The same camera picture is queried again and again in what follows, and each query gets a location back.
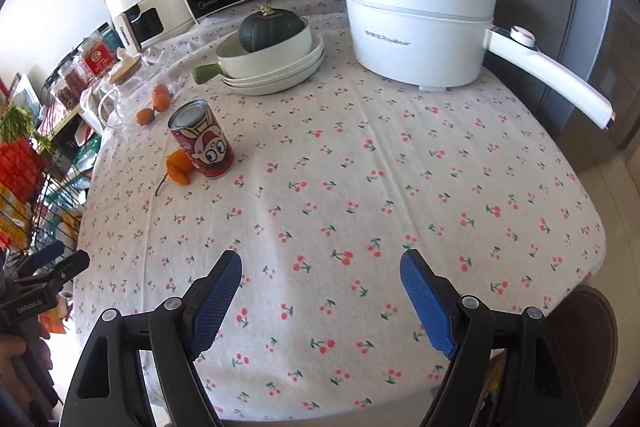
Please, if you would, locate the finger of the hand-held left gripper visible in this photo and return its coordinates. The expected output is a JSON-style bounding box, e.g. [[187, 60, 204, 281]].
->
[[15, 249, 91, 290], [20, 239, 66, 273]]

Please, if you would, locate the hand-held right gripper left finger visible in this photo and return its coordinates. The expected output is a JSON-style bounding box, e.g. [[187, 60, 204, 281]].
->
[[60, 249, 244, 427]]

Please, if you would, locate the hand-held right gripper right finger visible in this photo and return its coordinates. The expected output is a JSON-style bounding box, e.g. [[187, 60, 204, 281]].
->
[[399, 248, 583, 427]]

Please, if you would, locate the brown round bin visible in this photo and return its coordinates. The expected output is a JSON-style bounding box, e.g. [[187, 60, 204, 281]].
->
[[542, 284, 618, 427]]

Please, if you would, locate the person's left hand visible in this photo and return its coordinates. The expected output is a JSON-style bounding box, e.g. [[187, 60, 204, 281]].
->
[[0, 337, 27, 374]]

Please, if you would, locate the red woven basket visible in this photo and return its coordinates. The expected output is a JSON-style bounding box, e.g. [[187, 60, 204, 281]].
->
[[0, 139, 48, 202]]

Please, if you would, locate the cherry print tablecloth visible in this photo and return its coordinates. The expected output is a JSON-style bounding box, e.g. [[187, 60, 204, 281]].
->
[[72, 0, 606, 427]]

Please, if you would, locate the green plant sprig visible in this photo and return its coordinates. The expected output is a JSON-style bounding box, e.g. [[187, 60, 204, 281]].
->
[[0, 104, 56, 148]]

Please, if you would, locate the orange peel with stem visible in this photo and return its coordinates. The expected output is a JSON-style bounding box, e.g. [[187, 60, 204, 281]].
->
[[156, 150, 193, 198]]

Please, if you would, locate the red milk drink can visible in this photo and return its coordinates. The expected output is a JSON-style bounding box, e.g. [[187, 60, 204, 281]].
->
[[167, 99, 235, 180]]

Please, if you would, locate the glass jar with red contents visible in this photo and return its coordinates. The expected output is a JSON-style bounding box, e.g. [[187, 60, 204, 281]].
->
[[57, 59, 93, 96]]

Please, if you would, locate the clear glass jug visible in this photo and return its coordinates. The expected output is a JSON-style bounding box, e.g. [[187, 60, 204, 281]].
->
[[97, 52, 173, 130]]

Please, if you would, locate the red tea tin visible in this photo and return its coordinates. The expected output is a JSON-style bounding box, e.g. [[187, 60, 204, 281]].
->
[[80, 38, 120, 78]]

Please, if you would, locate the white plate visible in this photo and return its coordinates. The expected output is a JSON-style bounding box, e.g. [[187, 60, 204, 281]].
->
[[220, 34, 323, 88], [222, 42, 325, 96]]

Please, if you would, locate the white electric cooking pot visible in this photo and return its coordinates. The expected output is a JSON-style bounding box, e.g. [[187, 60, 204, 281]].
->
[[336, 0, 615, 130]]

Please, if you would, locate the dark green squash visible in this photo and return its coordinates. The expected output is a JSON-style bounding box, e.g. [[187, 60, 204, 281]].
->
[[238, 5, 306, 54]]

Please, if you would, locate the grey refrigerator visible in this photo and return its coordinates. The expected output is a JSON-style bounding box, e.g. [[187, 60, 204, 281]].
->
[[500, 0, 640, 152]]

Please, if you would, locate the black wire rack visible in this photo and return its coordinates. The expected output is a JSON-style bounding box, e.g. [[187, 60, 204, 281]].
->
[[0, 147, 101, 258]]

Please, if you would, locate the white bowl with green handle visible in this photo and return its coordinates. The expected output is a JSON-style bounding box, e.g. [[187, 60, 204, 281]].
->
[[194, 19, 313, 84]]

